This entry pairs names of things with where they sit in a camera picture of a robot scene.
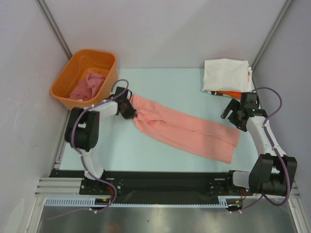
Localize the light pink t-shirt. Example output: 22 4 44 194
131 95 240 164

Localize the dark pink t-shirt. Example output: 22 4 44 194
68 72 105 101

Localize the orange plastic basket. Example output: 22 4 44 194
51 49 118 110

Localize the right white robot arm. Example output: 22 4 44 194
221 92 297 197

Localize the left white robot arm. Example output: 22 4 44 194
64 97 136 194

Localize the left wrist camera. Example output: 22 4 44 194
114 86 133 101

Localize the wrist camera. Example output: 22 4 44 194
114 86 133 101
240 92 259 109

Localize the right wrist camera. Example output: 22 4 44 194
240 92 259 109

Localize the white slotted cable duct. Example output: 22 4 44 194
43 195 246 208

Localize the aluminium frame rail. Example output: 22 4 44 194
34 177 302 198

